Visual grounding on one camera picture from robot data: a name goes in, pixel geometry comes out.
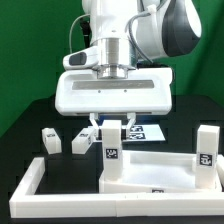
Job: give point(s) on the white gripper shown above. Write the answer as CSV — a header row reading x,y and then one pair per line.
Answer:
x,y
81,91

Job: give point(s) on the white desk top tray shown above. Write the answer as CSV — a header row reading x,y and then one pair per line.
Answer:
x,y
156,172

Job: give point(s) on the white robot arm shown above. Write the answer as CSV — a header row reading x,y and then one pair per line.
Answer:
x,y
116,73

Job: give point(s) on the fiducial marker sheet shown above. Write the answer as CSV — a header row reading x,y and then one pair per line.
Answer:
x,y
137,133

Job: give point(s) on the white L-shaped fence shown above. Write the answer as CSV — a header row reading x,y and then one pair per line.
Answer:
x,y
25,204

